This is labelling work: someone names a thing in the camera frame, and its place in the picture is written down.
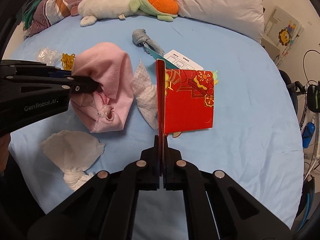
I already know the large white tissue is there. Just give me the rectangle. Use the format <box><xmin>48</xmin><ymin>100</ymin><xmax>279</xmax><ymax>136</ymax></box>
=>
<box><xmin>40</xmin><ymin>130</ymin><xmax>105</xmax><ymax>191</ymax></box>

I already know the white plush seal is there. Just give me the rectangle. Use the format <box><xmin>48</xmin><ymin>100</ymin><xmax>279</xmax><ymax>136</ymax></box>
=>
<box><xmin>78</xmin><ymin>0</ymin><xmax>148</xmax><ymax>27</ymax></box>

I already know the red decorated envelope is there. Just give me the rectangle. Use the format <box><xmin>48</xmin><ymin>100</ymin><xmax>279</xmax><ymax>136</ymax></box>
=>
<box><xmin>155</xmin><ymin>58</ymin><xmax>215</xmax><ymax>138</ymax></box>

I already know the clear plastic ball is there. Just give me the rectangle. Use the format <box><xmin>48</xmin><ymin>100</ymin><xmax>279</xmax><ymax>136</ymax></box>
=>
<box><xmin>35</xmin><ymin>47</ymin><xmax>62</xmax><ymax>66</ymax></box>

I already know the pink fleece cloth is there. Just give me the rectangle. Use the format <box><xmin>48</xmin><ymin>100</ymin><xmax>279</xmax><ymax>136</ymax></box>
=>
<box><xmin>71</xmin><ymin>42</ymin><xmax>134</xmax><ymax>133</ymax></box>

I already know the blue water bottle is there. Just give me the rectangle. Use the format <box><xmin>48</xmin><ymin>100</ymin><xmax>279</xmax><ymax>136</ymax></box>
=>
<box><xmin>302</xmin><ymin>121</ymin><xmax>315</xmax><ymax>148</ymax></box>

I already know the white grey pillow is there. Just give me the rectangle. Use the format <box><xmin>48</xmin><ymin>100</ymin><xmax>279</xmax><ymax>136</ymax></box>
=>
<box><xmin>177</xmin><ymin>0</ymin><xmax>264</xmax><ymax>43</ymax></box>

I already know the person's left hand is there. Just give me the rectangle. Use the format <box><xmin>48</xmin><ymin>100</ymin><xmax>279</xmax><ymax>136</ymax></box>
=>
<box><xmin>0</xmin><ymin>134</ymin><xmax>11</xmax><ymax>176</ymax></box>

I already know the white bedside table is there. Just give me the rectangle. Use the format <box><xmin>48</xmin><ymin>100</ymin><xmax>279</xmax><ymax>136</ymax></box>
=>
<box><xmin>261</xmin><ymin>34</ymin><xmax>280</xmax><ymax>61</ymax></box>

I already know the lion picture board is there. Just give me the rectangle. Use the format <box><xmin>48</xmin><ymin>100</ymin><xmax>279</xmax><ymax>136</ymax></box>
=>
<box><xmin>265</xmin><ymin>5</ymin><xmax>304</xmax><ymax>66</ymax></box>

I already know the green orange plush turtle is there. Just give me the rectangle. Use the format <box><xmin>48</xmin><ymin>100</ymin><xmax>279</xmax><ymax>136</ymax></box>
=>
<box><xmin>129</xmin><ymin>0</ymin><xmax>179</xmax><ymax>22</ymax></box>

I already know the green yellow cloth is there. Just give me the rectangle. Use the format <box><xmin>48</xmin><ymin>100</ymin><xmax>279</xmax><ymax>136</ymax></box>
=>
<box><xmin>213</xmin><ymin>70</ymin><xmax>219</xmax><ymax>85</ymax></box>

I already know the white paper towel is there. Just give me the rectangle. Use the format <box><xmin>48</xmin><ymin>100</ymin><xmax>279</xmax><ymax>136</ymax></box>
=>
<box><xmin>131</xmin><ymin>61</ymin><xmax>158</xmax><ymax>130</ymax></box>

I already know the grey knotted cloth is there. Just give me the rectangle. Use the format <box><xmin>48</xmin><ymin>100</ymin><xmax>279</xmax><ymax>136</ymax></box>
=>
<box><xmin>132</xmin><ymin>29</ymin><xmax>165</xmax><ymax>56</ymax></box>

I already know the white instruction card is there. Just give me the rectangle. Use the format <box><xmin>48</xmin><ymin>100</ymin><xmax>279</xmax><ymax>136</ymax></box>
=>
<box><xmin>164</xmin><ymin>50</ymin><xmax>203</xmax><ymax>70</ymax></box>

